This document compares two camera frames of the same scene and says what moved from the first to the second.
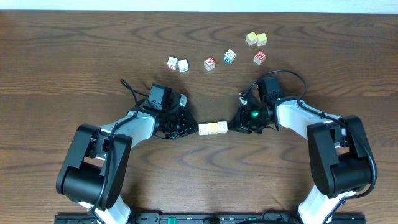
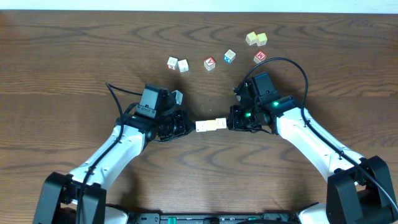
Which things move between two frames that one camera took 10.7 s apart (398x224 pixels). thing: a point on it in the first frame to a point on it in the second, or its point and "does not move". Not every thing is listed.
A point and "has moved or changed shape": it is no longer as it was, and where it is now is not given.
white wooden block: x=203 y=129 has moved or changed shape
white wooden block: x=222 y=127 has moved or changed shape
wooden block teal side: x=183 y=65 does not move
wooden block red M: x=260 y=57 does not move
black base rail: x=214 y=218 does not move
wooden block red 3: x=172 y=63 does not move
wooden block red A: x=209 y=63 does not move
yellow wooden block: x=212 y=128 has moved or changed shape
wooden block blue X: x=229 y=56 does not move
